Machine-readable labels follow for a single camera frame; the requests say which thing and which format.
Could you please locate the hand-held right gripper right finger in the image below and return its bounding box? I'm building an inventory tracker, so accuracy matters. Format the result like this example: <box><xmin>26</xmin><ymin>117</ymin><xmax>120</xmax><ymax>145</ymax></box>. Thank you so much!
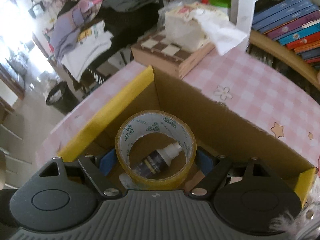
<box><xmin>187</xmin><ymin>149</ymin><xmax>276</xmax><ymax>199</ymax></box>

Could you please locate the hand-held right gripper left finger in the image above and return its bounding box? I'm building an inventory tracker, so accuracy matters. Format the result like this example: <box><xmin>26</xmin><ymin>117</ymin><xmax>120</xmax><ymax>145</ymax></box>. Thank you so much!
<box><xmin>32</xmin><ymin>149</ymin><xmax>120</xmax><ymax>198</ymax></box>

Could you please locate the yellowish tape roll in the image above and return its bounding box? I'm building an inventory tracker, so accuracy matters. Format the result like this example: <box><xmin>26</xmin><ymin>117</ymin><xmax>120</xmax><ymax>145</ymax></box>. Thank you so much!
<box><xmin>115</xmin><ymin>110</ymin><xmax>197</xmax><ymax>190</ymax></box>

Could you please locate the yellow cardboard box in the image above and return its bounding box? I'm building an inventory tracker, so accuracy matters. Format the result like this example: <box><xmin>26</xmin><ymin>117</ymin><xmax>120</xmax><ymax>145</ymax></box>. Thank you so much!
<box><xmin>56</xmin><ymin>65</ymin><xmax>317</xmax><ymax>208</ymax></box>

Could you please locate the dark spray bottle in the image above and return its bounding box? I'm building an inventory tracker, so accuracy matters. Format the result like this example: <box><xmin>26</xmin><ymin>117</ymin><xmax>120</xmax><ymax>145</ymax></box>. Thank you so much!
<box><xmin>119</xmin><ymin>142</ymin><xmax>182</xmax><ymax>188</ymax></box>

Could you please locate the black trash bin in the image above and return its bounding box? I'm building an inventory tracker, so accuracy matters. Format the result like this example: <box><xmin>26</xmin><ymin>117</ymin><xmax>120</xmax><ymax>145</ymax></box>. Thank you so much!
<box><xmin>45</xmin><ymin>81</ymin><xmax>81</xmax><ymax>116</ymax></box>

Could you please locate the white fluffy fur trim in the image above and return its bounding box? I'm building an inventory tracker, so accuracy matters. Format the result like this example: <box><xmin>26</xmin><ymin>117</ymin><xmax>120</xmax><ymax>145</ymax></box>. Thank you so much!
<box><xmin>269</xmin><ymin>190</ymin><xmax>320</xmax><ymax>240</ymax></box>

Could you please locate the white printed t-shirt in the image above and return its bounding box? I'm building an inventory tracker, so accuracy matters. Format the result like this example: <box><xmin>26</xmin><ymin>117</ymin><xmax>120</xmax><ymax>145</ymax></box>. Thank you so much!
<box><xmin>61</xmin><ymin>21</ymin><xmax>113</xmax><ymax>82</ymax></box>

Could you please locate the wooden chessboard box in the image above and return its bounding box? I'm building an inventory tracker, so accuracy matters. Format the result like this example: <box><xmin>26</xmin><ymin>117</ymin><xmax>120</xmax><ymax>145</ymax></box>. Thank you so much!
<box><xmin>131</xmin><ymin>29</ymin><xmax>216</xmax><ymax>78</ymax></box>

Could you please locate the cream fabric tissue box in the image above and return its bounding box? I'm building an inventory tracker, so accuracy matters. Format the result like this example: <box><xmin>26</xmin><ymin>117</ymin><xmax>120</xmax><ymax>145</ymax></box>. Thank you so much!
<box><xmin>164</xmin><ymin>2</ymin><xmax>248</xmax><ymax>55</ymax></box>

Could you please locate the purple garment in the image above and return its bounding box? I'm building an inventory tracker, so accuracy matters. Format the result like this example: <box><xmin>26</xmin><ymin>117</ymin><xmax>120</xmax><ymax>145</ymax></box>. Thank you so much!
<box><xmin>51</xmin><ymin>0</ymin><xmax>101</xmax><ymax>61</ymax></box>

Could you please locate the pile of clothes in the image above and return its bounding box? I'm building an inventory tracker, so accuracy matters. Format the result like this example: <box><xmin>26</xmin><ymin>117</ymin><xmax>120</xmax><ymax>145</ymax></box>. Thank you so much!
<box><xmin>84</xmin><ymin>4</ymin><xmax>166</xmax><ymax>92</ymax></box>

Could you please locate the green box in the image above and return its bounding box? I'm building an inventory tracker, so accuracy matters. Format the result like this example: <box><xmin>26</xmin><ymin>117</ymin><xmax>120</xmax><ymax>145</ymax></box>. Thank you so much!
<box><xmin>209</xmin><ymin>0</ymin><xmax>231</xmax><ymax>8</ymax></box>

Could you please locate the row of colourful books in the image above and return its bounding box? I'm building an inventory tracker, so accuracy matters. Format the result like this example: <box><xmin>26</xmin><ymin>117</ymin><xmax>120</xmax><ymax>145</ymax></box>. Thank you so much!
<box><xmin>251</xmin><ymin>0</ymin><xmax>320</xmax><ymax>71</ymax></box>

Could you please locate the white bookshelf post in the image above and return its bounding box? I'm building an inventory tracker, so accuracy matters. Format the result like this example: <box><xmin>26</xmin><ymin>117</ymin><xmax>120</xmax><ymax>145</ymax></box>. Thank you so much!
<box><xmin>235</xmin><ymin>0</ymin><xmax>258</xmax><ymax>35</ymax></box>

